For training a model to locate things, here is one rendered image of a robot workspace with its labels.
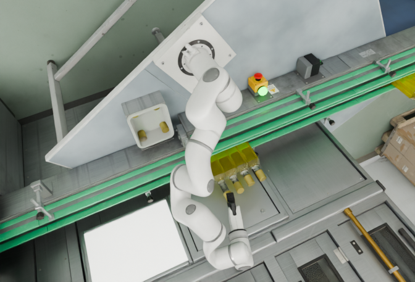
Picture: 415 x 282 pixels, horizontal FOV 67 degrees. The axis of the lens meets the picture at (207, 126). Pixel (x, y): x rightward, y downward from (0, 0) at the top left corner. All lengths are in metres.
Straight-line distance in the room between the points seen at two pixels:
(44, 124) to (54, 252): 0.83
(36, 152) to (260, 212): 1.31
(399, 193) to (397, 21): 3.57
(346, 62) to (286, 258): 1.01
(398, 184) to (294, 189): 3.96
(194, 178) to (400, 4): 1.83
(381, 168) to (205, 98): 4.80
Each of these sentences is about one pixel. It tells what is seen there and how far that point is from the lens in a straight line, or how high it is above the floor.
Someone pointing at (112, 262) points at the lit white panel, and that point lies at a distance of 1.54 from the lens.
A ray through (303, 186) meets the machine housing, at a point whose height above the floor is 1.21.
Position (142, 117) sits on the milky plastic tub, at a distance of 1.43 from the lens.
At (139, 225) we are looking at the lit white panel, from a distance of 1.56.
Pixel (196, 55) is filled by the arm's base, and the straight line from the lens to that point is 1.20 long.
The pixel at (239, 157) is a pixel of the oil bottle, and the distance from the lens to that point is 1.48.
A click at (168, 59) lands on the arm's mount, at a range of 1.23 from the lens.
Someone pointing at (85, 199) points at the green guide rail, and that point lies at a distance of 1.52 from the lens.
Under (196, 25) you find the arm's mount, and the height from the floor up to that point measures 0.80.
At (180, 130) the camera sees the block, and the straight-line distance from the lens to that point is 1.44.
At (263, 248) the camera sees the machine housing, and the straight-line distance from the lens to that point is 1.47.
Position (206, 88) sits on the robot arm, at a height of 1.11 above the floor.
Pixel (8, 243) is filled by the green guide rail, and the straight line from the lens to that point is 1.69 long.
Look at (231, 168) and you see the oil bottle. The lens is 1.45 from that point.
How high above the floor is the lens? 1.77
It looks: 38 degrees down
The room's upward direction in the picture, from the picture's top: 150 degrees clockwise
